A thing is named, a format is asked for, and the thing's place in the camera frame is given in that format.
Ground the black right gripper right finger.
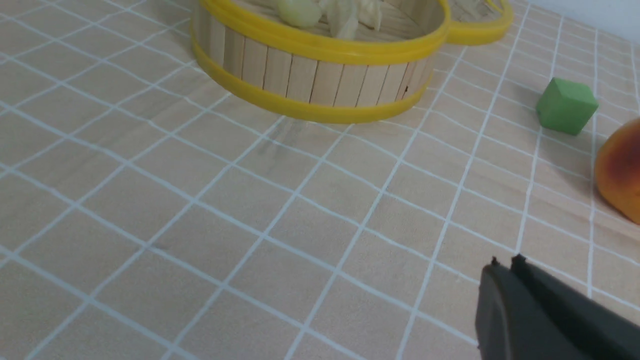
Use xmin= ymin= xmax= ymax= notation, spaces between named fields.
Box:
xmin=510 ymin=254 xmax=639 ymax=360

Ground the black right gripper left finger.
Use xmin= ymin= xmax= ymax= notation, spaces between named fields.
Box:
xmin=475 ymin=257 xmax=591 ymax=360

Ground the white dumpling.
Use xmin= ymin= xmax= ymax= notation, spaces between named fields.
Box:
xmin=318 ymin=0 xmax=359 ymax=41
xmin=354 ymin=0 xmax=383 ymax=32

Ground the pale green dumpling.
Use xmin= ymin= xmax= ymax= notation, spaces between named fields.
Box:
xmin=274 ymin=0 xmax=323 ymax=28

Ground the bamboo steamer lid yellow rim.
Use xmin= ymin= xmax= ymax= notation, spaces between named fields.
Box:
xmin=446 ymin=0 xmax=514 ymax=46

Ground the bamboo steamer tray yellow rim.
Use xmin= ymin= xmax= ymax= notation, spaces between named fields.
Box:
xmin=190 ymin=0 xmax=453 ymax=125

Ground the orange yellow toy pear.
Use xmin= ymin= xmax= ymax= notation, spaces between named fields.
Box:
xmin=594 ymin=118 xmax=640 ymax=224

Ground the green foam cube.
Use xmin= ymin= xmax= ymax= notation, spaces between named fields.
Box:
xmin=535 ymin=77 xmax=599 ymax=136

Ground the checkered beige tablecloth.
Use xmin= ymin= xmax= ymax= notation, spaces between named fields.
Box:
xmin=0 ymin=0 xmax=639 ymax=360

